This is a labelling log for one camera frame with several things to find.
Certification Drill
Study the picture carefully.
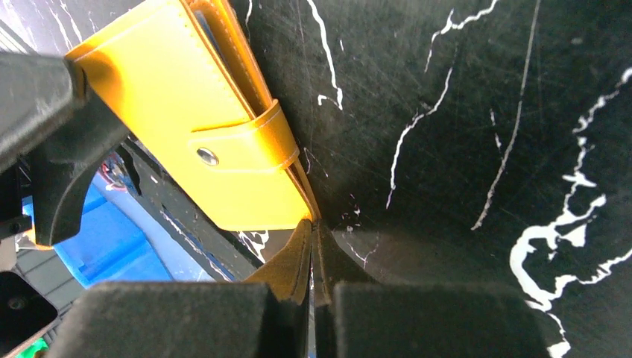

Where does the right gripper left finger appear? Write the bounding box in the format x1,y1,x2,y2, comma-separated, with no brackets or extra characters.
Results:
48,220,312,357

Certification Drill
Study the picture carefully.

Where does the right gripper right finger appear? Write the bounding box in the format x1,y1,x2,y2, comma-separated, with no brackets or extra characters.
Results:
312,222,549,357

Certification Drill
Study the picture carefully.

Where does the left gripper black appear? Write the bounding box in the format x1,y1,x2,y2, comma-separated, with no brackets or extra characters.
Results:
1,52,129,246

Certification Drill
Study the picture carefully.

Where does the orange leather card holder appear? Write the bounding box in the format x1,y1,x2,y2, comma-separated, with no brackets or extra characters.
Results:
67,1,320,231

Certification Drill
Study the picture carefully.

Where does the blue bin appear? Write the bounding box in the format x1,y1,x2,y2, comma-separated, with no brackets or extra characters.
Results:
16,173,234,288

